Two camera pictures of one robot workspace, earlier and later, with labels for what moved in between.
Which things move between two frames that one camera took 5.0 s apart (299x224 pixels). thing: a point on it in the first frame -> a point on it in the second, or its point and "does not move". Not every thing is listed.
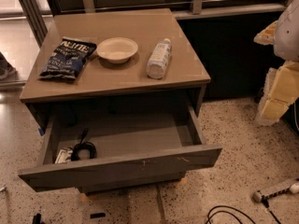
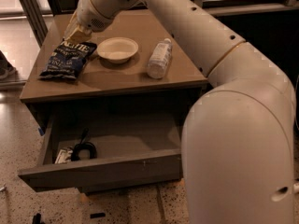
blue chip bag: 66,59 does not move
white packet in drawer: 63,156 does not move
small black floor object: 97,215 does not move
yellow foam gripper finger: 266,35 -> 72,26
